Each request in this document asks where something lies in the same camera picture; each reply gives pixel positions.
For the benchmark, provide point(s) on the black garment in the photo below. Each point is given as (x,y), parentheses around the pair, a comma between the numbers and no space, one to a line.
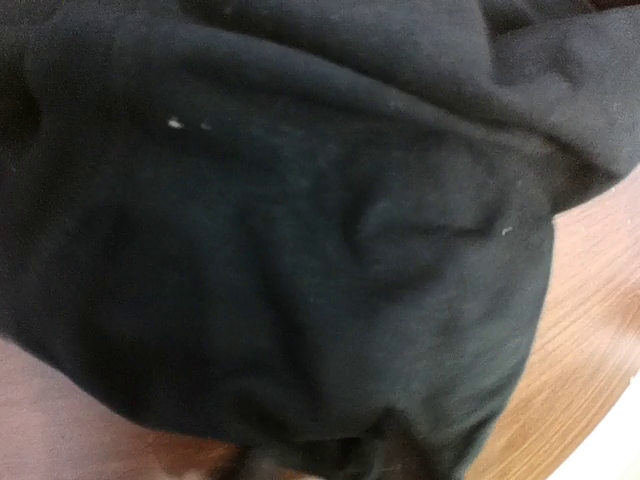
(321,231)

